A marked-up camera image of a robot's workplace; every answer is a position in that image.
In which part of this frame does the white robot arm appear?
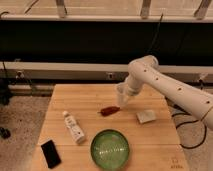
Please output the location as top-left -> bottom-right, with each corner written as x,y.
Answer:
124,55 -> 213,130

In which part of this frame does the green ceramic bowl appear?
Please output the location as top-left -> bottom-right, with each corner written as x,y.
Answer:
90,129 -> 130,171

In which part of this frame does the red-brown chili pepper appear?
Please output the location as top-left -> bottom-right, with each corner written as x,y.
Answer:
100,106 -> 120,116

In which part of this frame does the beige folded sponge cloth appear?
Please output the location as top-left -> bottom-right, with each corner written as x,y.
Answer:
137,110 -> 156,124

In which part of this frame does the white tube bottle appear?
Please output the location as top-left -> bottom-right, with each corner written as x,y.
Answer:
63,111 -> 85,144

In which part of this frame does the black rectangular phone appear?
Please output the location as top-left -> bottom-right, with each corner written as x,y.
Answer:
41,140 -> 61,169

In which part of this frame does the black object on floor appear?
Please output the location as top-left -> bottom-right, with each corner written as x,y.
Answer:
0,127 -> 11,139

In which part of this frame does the black hanging cable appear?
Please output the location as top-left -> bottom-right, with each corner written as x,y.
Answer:
146,13 -> 164,56

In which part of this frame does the black floor cable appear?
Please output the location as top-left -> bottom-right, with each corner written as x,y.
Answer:
171,111 -> 208,150

